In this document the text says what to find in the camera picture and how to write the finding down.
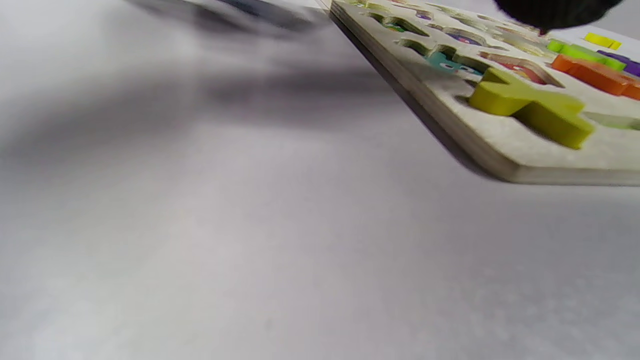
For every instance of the orange math block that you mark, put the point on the orange math block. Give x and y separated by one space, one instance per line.
595 76

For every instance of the wooden math block puzzle board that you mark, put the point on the wooden math block puzzle board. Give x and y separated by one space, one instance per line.
445 82

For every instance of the large purple math block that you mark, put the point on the large purple math block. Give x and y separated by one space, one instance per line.
622 63

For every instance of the lime green math block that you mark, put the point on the lime green math block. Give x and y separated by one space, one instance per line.
585 53

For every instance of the person's left hand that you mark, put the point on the person's left hand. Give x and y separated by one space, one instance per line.
555 12

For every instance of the yellow cross math block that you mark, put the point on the yellow cross math block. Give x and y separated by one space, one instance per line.
530 102

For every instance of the yellow chunky math block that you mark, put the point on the yellow chunky math block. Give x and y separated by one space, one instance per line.
602 40

